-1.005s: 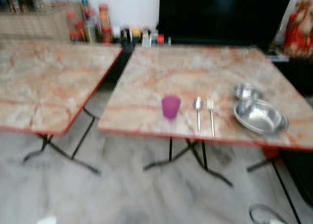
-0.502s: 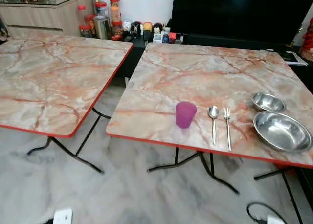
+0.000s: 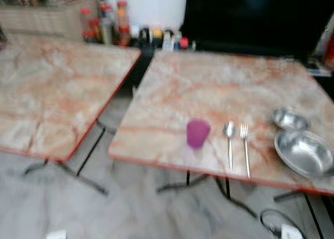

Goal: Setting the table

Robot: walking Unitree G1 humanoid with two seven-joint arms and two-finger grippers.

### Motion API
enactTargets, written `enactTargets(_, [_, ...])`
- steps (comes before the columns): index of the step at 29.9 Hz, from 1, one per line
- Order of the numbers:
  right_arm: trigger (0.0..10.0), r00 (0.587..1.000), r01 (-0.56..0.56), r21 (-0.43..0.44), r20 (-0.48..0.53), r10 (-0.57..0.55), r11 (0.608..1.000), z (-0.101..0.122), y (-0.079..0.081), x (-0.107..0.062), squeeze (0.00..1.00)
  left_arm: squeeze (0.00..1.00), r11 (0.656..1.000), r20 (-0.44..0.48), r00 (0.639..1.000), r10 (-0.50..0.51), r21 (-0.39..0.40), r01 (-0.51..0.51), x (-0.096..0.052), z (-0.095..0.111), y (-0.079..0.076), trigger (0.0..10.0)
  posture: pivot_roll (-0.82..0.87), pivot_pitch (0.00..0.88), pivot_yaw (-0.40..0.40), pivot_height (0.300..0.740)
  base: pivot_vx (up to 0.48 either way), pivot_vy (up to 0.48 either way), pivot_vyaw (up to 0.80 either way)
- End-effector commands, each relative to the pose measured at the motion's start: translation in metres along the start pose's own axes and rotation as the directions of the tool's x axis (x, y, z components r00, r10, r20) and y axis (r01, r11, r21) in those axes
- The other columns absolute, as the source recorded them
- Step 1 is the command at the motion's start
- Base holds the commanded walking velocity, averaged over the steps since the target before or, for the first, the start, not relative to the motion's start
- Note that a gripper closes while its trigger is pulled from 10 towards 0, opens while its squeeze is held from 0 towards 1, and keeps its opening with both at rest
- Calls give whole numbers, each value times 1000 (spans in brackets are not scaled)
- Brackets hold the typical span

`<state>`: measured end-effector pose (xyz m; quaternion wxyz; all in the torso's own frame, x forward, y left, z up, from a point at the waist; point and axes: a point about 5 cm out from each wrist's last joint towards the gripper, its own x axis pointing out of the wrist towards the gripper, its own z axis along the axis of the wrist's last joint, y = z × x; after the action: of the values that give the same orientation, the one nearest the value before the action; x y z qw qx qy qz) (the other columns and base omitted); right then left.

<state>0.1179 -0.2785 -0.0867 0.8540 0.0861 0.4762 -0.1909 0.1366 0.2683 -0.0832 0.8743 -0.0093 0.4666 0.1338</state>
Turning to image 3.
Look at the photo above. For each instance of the silver metal spoon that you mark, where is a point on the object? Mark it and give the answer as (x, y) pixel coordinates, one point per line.
(229, 130)

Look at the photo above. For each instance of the steel flask bottle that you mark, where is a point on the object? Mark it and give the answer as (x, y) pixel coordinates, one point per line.
(107, 27)

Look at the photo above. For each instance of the woven beige basket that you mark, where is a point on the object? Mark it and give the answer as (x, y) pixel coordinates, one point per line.
(42, 17)

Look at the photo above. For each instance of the white power adapter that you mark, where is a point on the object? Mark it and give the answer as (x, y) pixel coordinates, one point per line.
(291, 231)

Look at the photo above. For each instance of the red-capped sauce bottle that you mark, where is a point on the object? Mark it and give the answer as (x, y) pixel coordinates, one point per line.
(86, 25)

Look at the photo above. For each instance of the marble-top folding table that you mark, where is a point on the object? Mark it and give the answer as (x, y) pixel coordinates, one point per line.
(209, 87)
(57, 87)

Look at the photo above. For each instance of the large steel plate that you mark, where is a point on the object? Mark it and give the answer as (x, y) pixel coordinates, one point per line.
(304, 153)

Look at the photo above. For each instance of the small steel bowl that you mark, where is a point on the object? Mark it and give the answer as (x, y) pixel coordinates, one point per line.
(290, 119)

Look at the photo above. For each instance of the tall orange-capped bottle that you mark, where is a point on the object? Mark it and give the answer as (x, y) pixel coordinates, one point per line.
(122, 22)

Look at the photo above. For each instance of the large black television screen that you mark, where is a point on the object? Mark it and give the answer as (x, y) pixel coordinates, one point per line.
(250, 14)

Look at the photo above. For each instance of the purple plastic cup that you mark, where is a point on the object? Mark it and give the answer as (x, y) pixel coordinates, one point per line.
(198, 133)

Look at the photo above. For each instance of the silver metal fork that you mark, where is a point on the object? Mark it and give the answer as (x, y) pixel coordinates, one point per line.
(245, 145)

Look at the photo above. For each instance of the red container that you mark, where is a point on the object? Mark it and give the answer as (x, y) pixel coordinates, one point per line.
(330, 51)

